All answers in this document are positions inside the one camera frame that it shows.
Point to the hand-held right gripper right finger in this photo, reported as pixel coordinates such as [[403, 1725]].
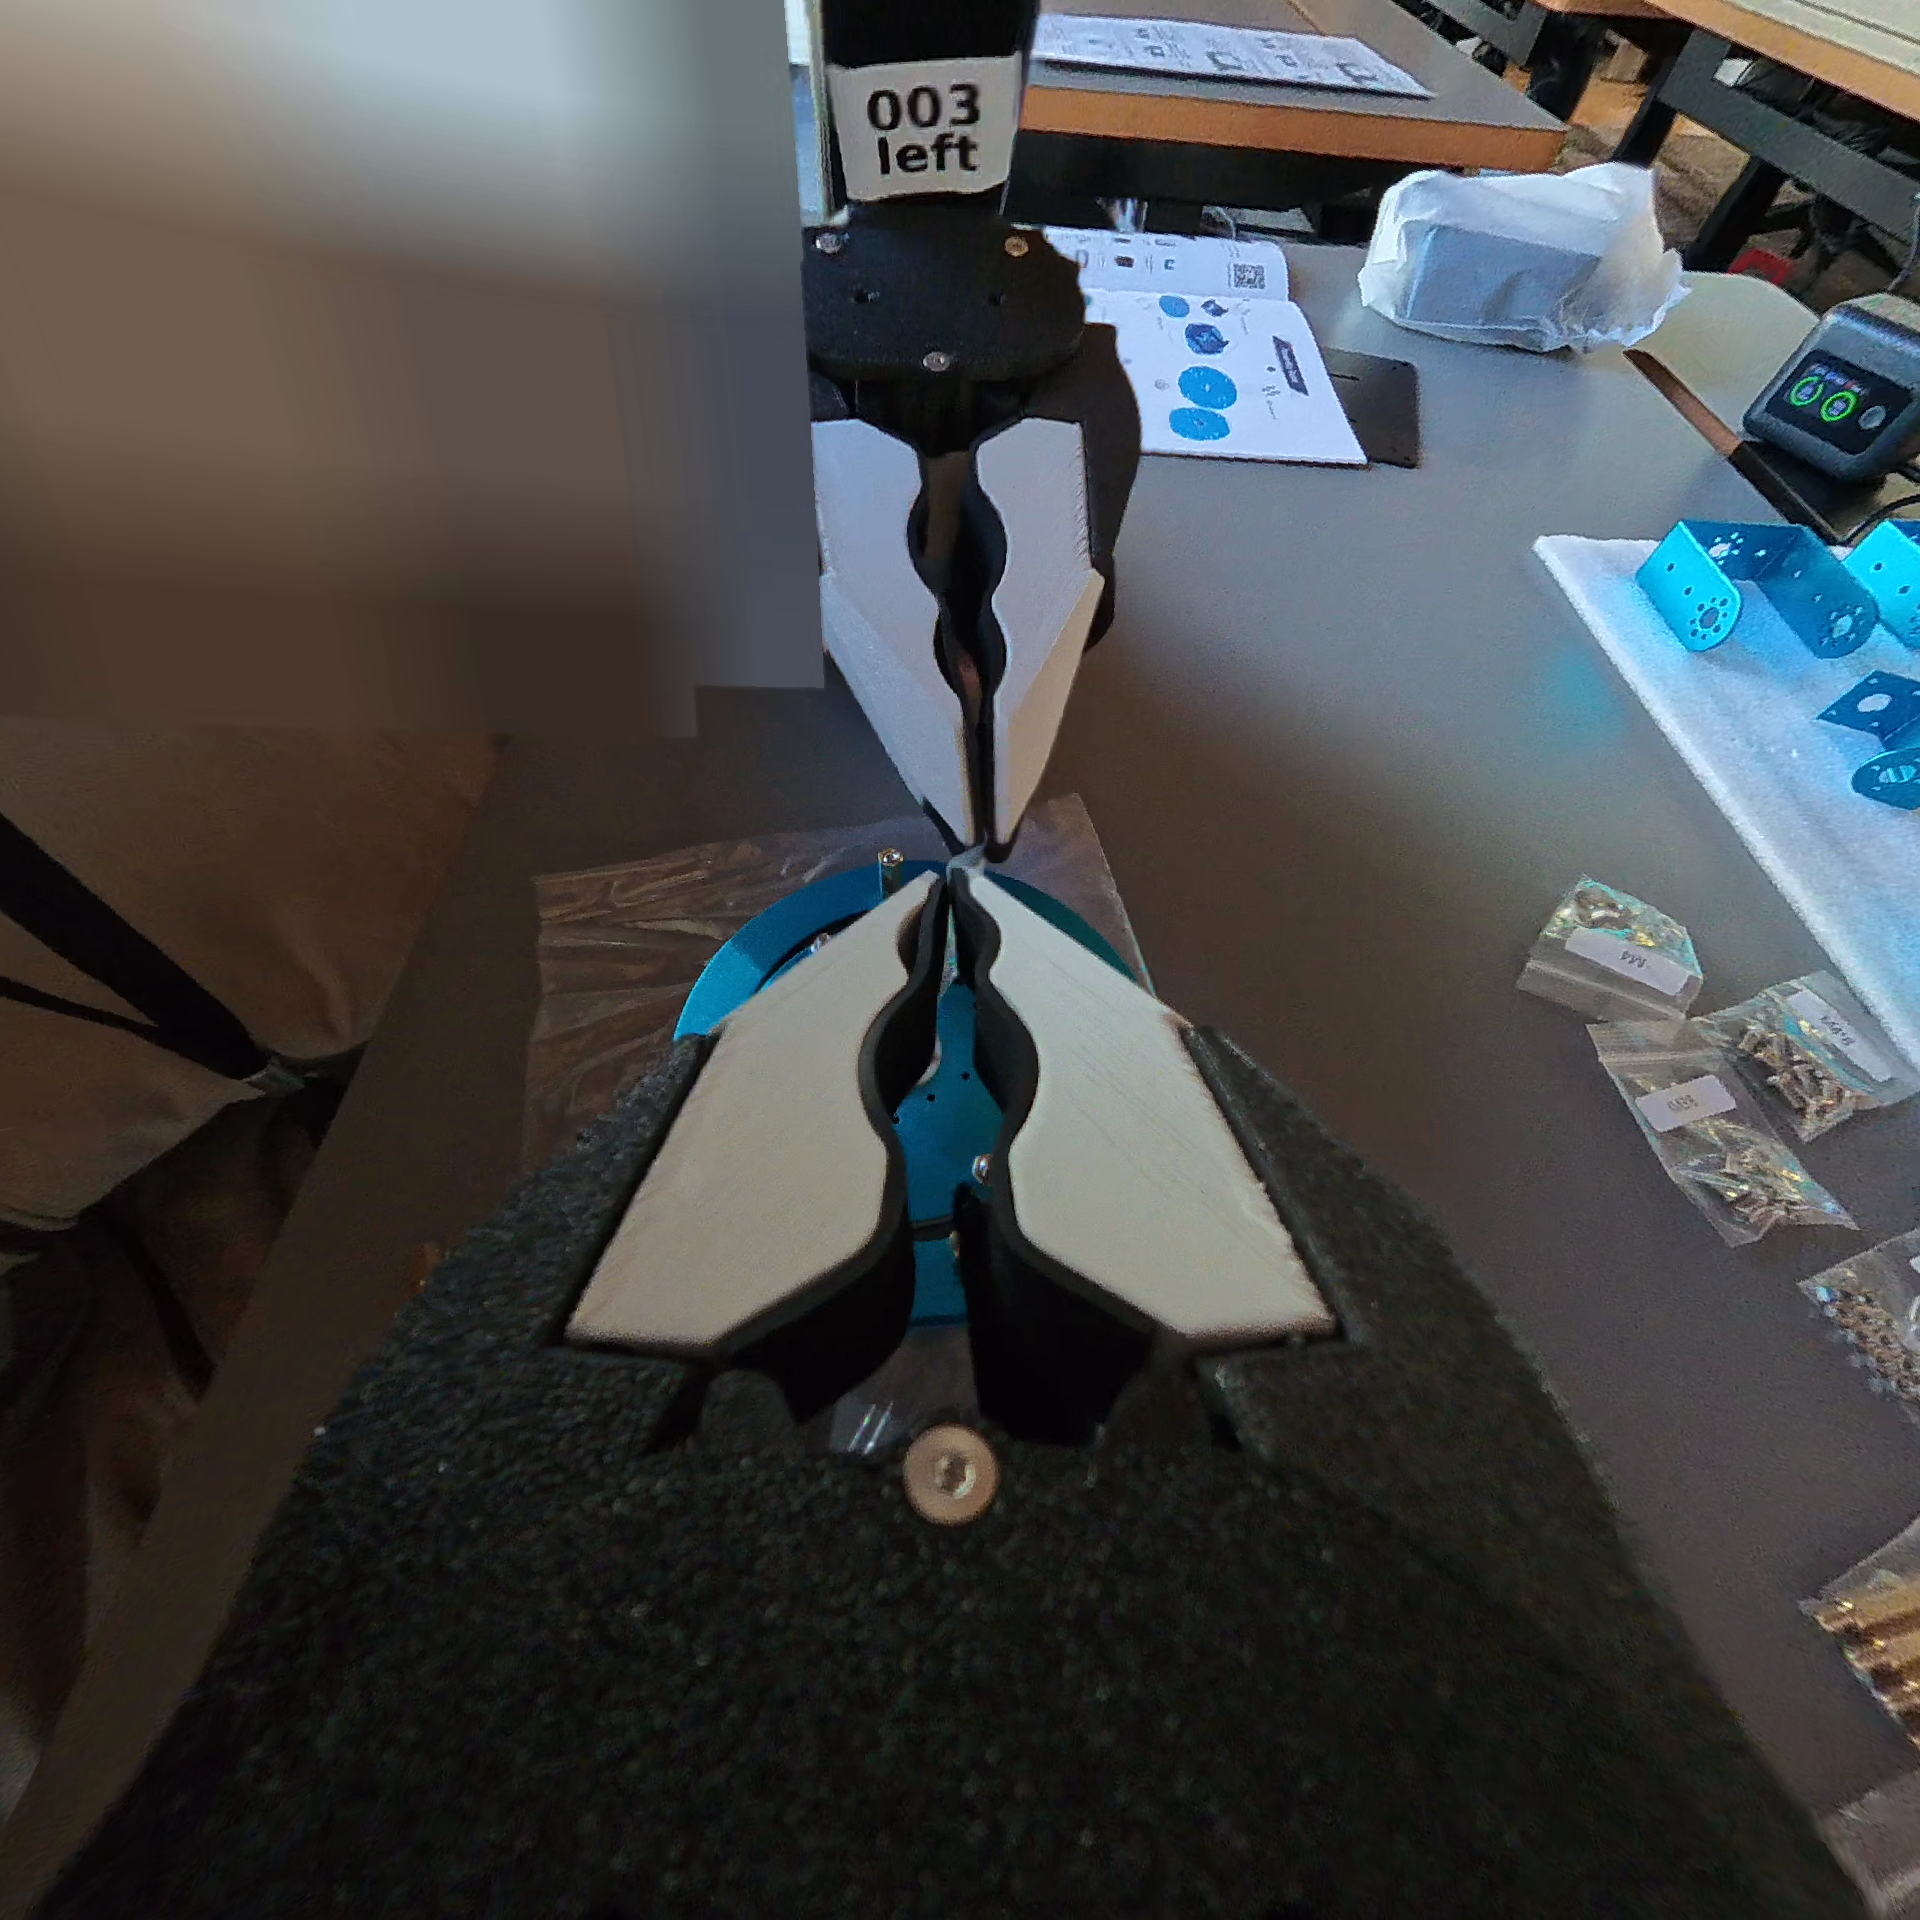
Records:
[[1142, 1171]]

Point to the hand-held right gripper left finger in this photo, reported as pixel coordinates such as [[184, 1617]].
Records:
[[749, 1171]]

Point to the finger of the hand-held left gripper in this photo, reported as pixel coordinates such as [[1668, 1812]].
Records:
[[871, 570], [1043, 570]]

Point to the blue round metal base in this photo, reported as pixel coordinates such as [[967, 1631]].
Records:
[[736, 973]]

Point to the clear plastic bag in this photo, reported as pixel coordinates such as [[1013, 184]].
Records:
[[630, 931]]

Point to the white instruction booklet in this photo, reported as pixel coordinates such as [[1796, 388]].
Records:
[[1229, 378]]

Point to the black flat plate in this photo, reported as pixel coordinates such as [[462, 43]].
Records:
[[1379, 409]]

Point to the printed paper sheet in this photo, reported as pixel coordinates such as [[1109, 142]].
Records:
[[1229, 53]]

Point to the wooden table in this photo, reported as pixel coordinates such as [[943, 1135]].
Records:
[[1292, 129]]

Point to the white wrapped package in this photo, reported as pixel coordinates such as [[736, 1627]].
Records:
[[1515, 262]]

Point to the pile of small screw bags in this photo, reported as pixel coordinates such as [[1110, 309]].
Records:
[[1709, 1112]]

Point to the beige jacket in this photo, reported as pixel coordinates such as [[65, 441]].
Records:
[[151, 900]]

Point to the white foam sheet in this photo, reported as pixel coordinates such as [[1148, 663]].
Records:
[[1726, 718]]

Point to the small grey display device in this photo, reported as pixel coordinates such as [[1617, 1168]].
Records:
[[1837, 391]]

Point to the blue metal U bracket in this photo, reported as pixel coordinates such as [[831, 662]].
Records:
[[1753, 579], [1892, 579]]

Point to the blue flat metal bracket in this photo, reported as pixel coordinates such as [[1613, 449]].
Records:
[[1874, 735]]

